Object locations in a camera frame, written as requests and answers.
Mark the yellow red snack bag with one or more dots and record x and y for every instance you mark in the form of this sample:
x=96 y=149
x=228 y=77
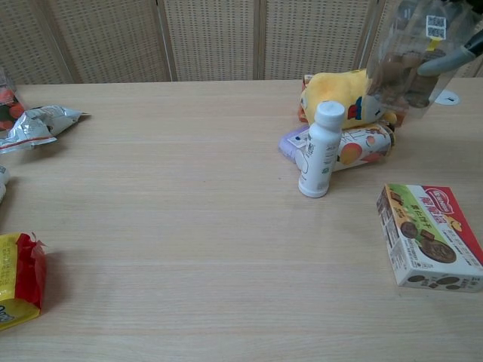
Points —
x=15 y=279

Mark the purple plastic container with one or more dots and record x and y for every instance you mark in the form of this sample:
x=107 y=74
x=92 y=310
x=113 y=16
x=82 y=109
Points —
x=290 y=145

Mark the silver foil snack bag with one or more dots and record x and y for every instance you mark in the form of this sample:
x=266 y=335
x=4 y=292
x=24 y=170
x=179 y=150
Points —
x=35 y=124

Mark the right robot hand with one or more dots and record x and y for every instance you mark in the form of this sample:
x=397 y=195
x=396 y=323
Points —
x=449 y=60

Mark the white round table grommet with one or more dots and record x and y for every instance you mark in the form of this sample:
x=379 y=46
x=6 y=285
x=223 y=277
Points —
x=449 y=99

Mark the red orange snack packet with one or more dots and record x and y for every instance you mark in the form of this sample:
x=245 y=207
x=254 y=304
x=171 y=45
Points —
x=7 y=109

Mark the peach print drink can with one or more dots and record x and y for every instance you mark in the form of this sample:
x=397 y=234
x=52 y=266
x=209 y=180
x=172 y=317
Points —
x=362 y=149

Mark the red green cookie box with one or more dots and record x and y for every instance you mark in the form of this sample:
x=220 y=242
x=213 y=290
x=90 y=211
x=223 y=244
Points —
x=430 y=241

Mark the orange carton box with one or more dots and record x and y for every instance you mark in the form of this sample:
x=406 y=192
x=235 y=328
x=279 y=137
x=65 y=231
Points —
x=302 y=109

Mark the yellow plush toy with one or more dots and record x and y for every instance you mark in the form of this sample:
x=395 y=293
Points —
x=336 y=88

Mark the white packet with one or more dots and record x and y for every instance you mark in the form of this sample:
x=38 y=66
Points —
x=3 y=184

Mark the white plastic bottle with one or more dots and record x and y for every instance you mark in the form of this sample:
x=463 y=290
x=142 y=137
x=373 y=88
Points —
x=317 y=158

